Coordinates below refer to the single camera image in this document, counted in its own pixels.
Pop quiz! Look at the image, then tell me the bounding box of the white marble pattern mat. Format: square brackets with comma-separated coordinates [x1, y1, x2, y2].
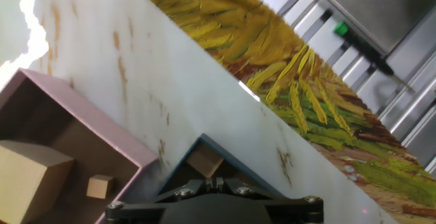
[0, 0, 399, 224]

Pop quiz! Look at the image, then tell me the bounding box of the yellow green painted cloth strip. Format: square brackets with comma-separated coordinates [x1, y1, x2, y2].
[127, 0, 436, 224]

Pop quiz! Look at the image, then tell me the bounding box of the green handled screwdriver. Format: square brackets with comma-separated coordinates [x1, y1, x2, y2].
[332, 20, 416, 95]

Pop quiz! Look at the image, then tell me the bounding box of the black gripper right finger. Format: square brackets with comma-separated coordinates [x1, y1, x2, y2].
[215, 177, 325, 224]

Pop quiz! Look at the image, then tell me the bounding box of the medium wooden cube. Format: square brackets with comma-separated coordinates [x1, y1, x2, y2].
[185, 150, 225, 180]

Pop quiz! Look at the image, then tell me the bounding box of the square silver metal plate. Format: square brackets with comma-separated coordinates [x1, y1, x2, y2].
[322, 0, 436, 57]

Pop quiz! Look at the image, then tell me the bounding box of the large wooden cube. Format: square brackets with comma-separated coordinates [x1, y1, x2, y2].
[0, 139, 76, 224]

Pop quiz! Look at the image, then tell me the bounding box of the dark blue cardboard box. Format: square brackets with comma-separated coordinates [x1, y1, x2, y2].
[155, 133, 285, 197]

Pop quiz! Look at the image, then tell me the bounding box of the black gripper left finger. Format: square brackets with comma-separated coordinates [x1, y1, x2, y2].
[104, 178, 215, 224]

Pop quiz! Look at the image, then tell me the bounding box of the tiny wooden cube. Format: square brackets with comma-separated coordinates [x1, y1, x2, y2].
[85, 174, 116, 200]

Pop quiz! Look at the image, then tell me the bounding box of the pink cardboard box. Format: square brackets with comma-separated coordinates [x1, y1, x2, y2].
[0, 67, 161, 224]

